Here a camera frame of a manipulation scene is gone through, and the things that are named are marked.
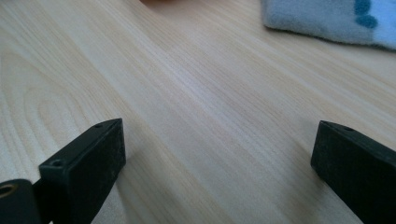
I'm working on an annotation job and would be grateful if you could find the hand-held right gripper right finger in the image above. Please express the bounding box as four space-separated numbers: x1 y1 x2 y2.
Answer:
310 120 396 224

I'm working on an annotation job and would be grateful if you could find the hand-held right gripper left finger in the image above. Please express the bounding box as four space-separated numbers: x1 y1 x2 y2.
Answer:
38 118 127 224

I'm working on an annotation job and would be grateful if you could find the pink padded glove red print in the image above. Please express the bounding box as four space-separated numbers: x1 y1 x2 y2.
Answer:
139 0 178 5

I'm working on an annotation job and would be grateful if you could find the light blue fuzzy cloth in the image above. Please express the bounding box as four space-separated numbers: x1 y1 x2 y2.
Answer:
261 0 396 51

